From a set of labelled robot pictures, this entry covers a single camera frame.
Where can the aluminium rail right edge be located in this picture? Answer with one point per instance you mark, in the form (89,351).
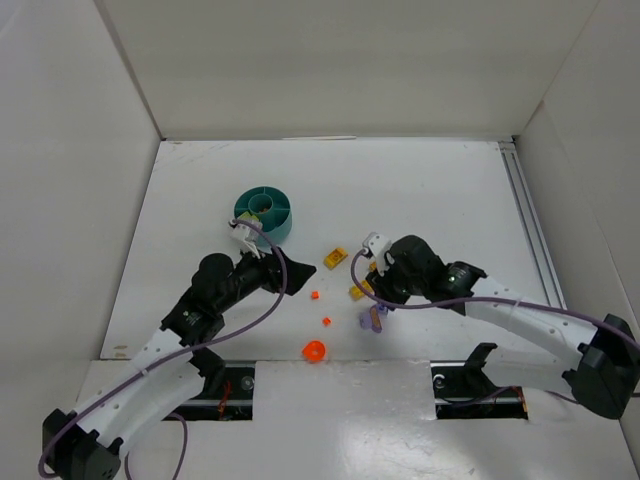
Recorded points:
(531,224)

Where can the yellow lego near container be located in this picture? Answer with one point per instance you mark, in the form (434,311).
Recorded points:
(335,258)

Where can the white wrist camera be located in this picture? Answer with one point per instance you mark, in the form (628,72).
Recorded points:
(378,247)
(245,235)

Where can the light green square lego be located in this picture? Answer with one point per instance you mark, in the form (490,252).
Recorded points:
(248,217)

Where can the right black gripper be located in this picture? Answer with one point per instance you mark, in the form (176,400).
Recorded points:
(382,288)

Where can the purple square lego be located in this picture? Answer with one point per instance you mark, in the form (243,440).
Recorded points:
(371,320)

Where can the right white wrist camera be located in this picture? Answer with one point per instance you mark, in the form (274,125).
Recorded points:
(378,247)

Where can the teal round divided container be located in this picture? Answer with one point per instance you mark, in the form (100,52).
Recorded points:
(271,207)

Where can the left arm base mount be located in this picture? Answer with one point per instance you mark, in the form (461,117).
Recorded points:
(228,398)

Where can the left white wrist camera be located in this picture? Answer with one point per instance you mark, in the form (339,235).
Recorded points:
(245,235)

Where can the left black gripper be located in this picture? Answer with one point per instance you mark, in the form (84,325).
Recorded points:
(275,273)

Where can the yellow long lego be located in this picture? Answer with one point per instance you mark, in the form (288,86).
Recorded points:
(357,293)

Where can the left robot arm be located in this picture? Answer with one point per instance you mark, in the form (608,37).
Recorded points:
(176,364)

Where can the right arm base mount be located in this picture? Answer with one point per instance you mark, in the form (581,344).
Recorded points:
(462,391)

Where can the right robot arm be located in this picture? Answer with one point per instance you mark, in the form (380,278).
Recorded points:
(594,362)

